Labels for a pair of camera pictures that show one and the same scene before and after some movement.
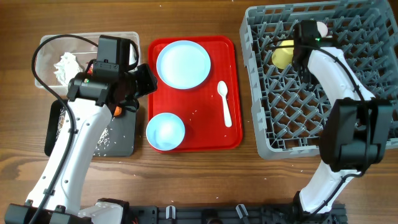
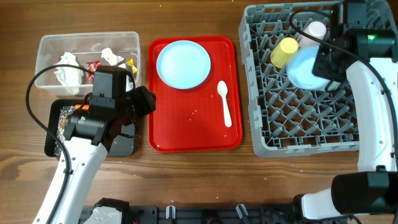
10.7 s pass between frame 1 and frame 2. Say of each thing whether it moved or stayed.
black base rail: stayed
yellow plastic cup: stayed
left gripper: moved
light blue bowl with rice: moved
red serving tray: stayed
